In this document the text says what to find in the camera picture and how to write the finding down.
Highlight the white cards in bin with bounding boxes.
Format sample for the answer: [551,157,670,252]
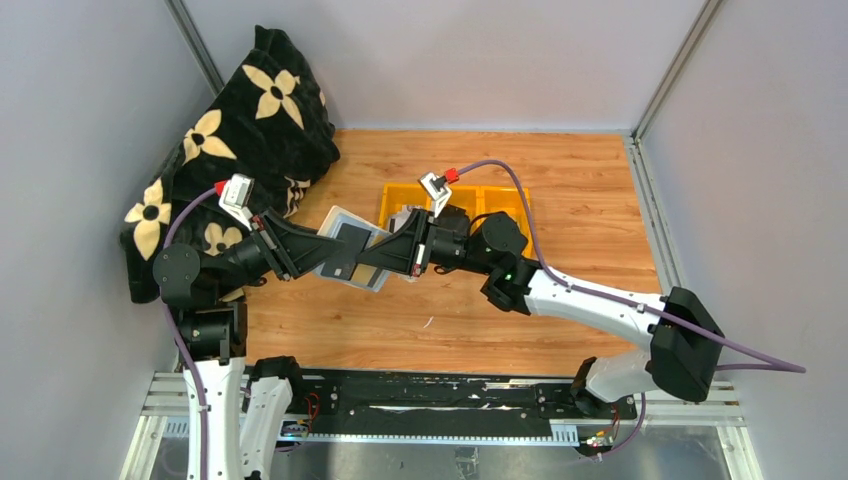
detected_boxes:
[387,205,417,233]

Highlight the yellow bin middle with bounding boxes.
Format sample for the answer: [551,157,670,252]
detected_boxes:
[436,186,484,230]

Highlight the black card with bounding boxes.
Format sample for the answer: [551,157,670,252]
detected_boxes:
[320,223,371,281]

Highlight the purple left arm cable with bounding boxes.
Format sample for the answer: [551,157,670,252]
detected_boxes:
[161,188,220,480]

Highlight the gold striped card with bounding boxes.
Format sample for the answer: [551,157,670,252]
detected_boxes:
[350,264,389,292]

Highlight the black floral plush blanket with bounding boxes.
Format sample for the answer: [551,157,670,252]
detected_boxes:
[119,26,340,304]

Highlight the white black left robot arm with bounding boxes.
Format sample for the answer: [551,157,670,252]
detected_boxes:
[153,212,344,479]

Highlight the yellow bin left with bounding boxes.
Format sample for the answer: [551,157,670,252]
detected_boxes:
[377,183,431,230]

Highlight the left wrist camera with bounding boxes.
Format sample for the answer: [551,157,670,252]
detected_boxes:
[214,173,254,230]

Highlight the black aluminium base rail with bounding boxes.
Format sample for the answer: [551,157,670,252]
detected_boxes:
[139,367,747,458]

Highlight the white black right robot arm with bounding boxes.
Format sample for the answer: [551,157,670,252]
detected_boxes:
[357,209,722,416]

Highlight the beige leather card holder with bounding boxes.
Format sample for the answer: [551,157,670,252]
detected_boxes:
[312,205,389,292]

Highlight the yellow bin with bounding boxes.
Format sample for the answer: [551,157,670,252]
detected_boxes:
[436,186,484,230]
[377,183,431,230]
[478,186,536,258]

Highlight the yellow bin right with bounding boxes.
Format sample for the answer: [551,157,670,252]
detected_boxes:
[478,186,536,258]

